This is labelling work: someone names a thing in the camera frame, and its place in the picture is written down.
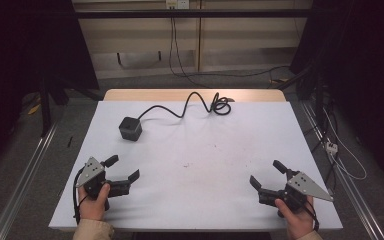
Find black cube power socket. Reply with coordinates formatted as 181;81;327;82
118;116;144;142

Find left hand-held gripper black cable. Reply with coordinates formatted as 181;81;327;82
72;166;90;225

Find hand-held gripper black cable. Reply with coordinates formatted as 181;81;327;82
302;199;320;233
72;166;90;225

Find right hand-held gripper black cable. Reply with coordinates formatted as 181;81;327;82
302;199;320;233

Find white wall outlet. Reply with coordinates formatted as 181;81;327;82
165;0;191;10

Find black metal stand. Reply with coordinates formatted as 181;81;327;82
38;74;71;138
276;63;339;188

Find person's left hand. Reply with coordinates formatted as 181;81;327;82
77;182;112;222

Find dark curtain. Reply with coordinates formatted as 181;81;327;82
289;0;384;193
0;0;100;181

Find person's right hand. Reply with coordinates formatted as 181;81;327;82
274;194;316;240

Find black power socket cable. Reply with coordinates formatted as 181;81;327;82
137;91;236;120

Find white table cover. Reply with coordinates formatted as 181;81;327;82
48;100;344;232

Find white power strip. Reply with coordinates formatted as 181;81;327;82
325;140;339;156

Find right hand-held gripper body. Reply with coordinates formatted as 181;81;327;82
278;169;334;214

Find black horizontal frame bar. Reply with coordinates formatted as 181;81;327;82
73;8;314;19

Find white cable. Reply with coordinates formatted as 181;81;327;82
322;106;368;182

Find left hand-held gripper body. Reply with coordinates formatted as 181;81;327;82
75;156;111;201

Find aluminium floor rail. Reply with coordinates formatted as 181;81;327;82
0;121;59;240
299;99;384;240

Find black wall cable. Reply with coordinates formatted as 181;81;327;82
168;16;293;89

